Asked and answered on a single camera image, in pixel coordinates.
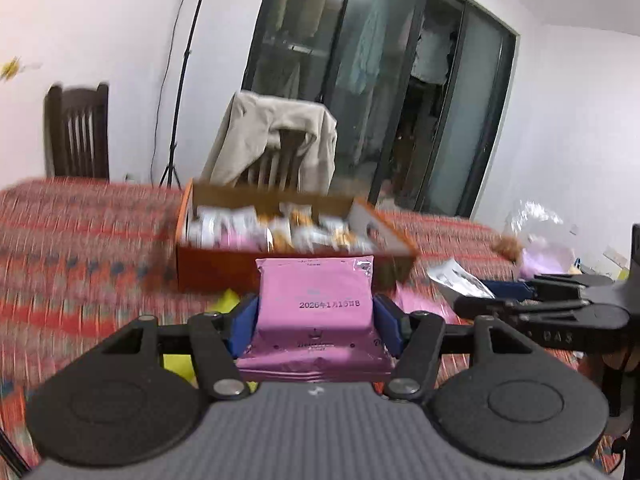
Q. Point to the hanging light blue shirt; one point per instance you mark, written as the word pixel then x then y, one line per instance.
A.
pixel 367 50

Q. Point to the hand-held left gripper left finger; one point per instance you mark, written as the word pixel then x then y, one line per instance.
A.
pixel 242 327

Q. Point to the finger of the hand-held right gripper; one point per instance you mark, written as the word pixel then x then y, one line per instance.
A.
pixel 507 288
pixel 550 320

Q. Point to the hanging white garment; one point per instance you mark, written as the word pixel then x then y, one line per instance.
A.
pixel 432 55

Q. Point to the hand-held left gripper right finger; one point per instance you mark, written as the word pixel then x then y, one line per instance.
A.
pixel 387 327

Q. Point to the white printed snack packet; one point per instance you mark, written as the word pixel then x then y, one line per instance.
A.
pixel 457 277

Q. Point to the yellow snack packet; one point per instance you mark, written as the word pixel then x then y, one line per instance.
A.
pixel 225 301
pixel 180 370

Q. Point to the dark wooden chair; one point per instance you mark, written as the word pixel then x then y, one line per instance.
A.
pixel 75 130

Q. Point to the wooden chair with jacket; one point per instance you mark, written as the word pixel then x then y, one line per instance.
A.
pixel 287 145

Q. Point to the clear plastic bag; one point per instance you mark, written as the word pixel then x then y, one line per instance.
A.
pixel 540 225

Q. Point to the pink snack packet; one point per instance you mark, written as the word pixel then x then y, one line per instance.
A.
pixel 315 310
pixel 420 302

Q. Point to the brown fuzzy object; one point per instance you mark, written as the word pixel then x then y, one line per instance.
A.
pixel 507 249

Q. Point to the studio light on stand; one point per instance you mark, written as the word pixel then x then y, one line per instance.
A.
pixel 186 60

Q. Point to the beige jacket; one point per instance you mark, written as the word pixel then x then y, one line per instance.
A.
pixel 250 125

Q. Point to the pile of snack packets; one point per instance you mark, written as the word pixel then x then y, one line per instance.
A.
pixel 300 232

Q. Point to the orange cardboard box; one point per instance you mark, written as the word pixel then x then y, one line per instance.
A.
pixel 215 270

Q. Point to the yellow flowers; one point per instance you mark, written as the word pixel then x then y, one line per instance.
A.
pixel 11 69

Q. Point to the sliding glass door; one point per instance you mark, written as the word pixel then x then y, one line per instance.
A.
pixel 390 110

